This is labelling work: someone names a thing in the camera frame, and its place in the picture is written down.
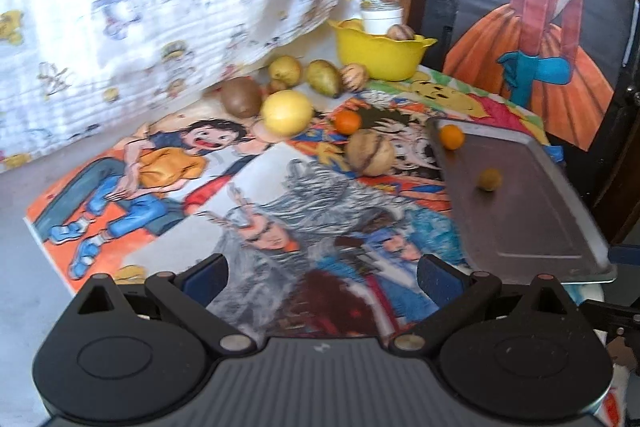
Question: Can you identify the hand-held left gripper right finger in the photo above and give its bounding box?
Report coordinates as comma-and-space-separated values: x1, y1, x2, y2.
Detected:
391, 254, 576, 357

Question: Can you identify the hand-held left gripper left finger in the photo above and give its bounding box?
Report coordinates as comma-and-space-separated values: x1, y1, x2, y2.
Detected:
75, 253, 257, 357

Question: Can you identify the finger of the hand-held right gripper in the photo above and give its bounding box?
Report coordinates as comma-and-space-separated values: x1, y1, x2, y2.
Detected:
582, 299, 640, 345

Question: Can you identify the metal tray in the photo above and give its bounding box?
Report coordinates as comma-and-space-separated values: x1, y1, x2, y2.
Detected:
425, 117, 617, 285

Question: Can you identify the small orange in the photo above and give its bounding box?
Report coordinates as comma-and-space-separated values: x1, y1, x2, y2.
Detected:
439, 124, 466, 151
334, 110, 363, 136

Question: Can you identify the round tan-orange fruit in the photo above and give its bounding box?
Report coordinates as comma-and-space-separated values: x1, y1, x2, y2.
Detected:
346, 129, 397, 178

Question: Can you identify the large yellow lemon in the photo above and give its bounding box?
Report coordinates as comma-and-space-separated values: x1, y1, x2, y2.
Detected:
260, 90, 315, 138

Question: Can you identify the brown kiwi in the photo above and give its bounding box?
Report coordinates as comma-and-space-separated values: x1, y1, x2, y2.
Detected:
221, 77, 263, 119

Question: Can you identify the yellow plastic bowl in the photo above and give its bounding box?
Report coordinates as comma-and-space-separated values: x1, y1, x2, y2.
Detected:
327, 19, 439, 82

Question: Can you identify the green-brown pear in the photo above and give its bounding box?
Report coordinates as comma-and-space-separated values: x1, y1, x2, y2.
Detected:
305, 59, 343, 98

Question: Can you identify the cartoon boy drawing sheet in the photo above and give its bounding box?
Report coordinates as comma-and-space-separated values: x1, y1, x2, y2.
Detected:
24, 116, 282, 294

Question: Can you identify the small yellow-brown round fruit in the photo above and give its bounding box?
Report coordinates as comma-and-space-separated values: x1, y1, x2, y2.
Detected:
476, 168, 502, 192

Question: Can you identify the grey-haired figure drawing sheet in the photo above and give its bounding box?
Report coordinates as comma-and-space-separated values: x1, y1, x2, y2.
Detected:
125, 142, 472, 339

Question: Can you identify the spiky-haired anime drawing sheet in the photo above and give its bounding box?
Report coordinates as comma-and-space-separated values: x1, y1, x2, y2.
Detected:
290, 91, 452, 188

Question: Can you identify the yellow bear drawing sheet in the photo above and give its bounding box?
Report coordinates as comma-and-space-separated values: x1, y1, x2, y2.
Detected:
400, 67, 552, 148

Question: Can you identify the striped pepino melon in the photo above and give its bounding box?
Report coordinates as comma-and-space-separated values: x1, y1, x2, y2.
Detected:
341, 63, 370, 94
386, 23, 417, 42

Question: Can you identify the yellow-green apple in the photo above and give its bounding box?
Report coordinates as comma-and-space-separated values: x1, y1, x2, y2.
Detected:
267, 55, 304, 86

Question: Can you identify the white plastic jar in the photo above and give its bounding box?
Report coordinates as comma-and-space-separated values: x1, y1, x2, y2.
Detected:
360, 1, 405, 36

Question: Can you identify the white cartoon printed cloth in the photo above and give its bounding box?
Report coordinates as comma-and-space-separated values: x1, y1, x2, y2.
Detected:
0, 0, 372, 174

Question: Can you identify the wall poster orange dress figure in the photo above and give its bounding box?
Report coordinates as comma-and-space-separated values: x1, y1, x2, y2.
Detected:
442, 0, 632, 152

